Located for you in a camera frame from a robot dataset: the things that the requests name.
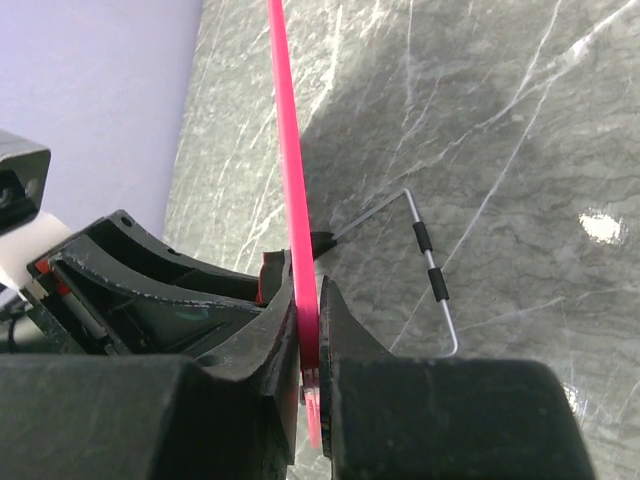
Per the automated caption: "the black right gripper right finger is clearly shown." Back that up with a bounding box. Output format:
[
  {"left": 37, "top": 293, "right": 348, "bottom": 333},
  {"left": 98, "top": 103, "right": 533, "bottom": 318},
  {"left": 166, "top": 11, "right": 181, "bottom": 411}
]
[{"left": 320, "top": 279, "right": 595, "bottom": 479}]

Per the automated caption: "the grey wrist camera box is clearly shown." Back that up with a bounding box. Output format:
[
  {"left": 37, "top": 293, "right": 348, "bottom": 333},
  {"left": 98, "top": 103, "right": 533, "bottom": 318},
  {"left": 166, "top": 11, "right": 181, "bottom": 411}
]
[{"left": 0, "top": 130, "right": 51, "bottom": 235}]

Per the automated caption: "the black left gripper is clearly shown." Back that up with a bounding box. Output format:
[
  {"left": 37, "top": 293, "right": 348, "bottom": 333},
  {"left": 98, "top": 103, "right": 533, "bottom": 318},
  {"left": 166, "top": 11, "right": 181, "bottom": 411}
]
[{"left": 21, "top": 211, "right": 280, "bottom": 358}]

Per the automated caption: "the pink framed whiteboard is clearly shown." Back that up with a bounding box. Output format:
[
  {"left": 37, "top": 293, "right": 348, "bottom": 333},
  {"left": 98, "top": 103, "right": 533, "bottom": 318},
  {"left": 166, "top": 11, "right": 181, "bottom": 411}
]
[{"left": 267, "top": 1, "right": 321, "bottom": 448}]

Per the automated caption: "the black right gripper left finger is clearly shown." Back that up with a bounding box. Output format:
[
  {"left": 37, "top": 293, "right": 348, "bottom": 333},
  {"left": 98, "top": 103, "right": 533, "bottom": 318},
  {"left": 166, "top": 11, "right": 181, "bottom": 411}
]
[{"left": 1, "top": 260, "right": 299, "bottom": 479}]

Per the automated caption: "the metal wire whiteboard stand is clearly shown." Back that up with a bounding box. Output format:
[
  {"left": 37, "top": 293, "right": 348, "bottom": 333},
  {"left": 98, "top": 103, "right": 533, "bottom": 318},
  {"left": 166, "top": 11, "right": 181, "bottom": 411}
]
[{"left": 311, "top": 188, "right": 460, "bottom": 358}]

